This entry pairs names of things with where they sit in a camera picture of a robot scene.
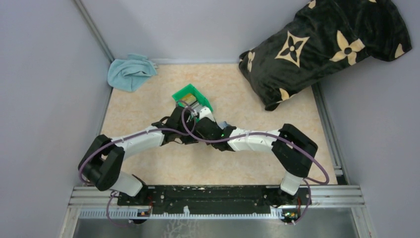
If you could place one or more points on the green plastic bin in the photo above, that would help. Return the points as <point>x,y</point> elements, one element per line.
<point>190,89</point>

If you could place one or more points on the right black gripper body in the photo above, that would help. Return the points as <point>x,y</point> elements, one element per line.
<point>203,119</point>

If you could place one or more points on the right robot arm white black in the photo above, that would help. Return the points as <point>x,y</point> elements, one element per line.
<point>293,149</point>

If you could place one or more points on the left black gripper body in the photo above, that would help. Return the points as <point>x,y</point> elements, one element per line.
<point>177,116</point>

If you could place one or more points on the light blue cloth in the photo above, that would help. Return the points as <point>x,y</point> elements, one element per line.
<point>131,73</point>

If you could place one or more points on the aluminium frame rail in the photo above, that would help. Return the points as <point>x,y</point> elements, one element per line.
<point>103,204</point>

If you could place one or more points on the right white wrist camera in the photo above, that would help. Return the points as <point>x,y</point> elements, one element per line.
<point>205,112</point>

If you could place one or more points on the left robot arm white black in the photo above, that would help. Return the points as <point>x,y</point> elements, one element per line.
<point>101,165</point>

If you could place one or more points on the black floral blanket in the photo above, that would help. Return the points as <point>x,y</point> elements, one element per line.
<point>325,37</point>

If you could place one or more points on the blue leather card holder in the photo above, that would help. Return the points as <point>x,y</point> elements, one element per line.
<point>223,124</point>

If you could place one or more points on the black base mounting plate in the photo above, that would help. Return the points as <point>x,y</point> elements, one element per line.
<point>213,200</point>

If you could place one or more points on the cards in green bin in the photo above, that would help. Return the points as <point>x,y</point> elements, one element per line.
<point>191,101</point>

